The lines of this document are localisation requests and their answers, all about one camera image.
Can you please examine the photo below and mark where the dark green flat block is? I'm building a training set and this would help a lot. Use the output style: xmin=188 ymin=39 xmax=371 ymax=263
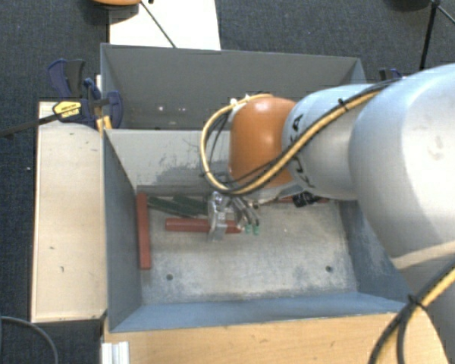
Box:
xmin=173 ymin=194 xmax=212 ymax=209
xmin=146 ymin=196 xmax=209 ymax=219

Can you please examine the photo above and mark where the grey metal bin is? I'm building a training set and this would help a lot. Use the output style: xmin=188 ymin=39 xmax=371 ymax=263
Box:
xmin=99 ymin=42 xmax=415 ymax=334

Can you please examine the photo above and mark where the pale wood board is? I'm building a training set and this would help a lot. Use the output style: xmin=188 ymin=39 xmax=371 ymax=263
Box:
xmin=30 ymin=100 xmax=109 ymax=324

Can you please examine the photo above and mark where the black cylinder on white bracket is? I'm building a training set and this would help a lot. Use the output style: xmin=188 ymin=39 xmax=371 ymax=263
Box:
xmin=267 ymin=188 xmax=322 ymax=209

